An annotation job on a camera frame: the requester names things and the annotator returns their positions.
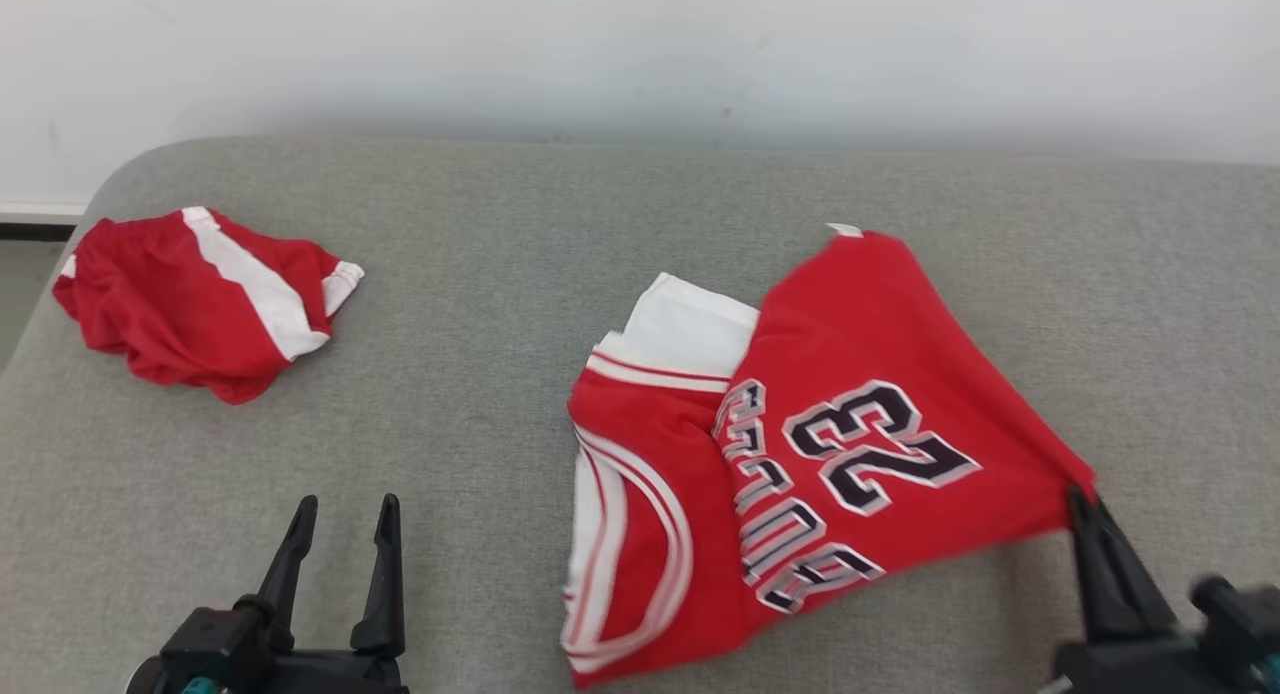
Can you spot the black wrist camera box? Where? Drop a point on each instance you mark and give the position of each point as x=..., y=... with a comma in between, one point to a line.
x=1240, y=624
x=215, y=644

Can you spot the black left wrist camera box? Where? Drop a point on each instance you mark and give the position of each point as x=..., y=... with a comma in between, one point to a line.
x=215, y=644

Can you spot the grey fabric sofa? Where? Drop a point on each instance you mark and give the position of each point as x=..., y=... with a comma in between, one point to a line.
x=480, y=324

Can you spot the red Bulls basketball jersey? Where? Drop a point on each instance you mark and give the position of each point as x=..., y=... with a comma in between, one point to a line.
x=850, y=334

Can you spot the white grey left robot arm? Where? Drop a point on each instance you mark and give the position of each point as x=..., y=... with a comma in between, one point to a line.
x=145, y=679

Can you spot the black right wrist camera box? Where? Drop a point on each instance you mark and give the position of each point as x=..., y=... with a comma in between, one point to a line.
x=1240, y=624

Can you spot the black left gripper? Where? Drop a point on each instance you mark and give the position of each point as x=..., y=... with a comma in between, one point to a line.
x=335, y=674

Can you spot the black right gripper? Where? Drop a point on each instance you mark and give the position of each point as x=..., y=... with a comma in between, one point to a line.
x=1130, y=669

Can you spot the red shorts with white stripe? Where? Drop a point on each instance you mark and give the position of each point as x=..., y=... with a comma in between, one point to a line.
x=150, y=314

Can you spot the white wall baseboard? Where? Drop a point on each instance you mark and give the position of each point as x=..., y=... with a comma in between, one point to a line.
x=40, y=212

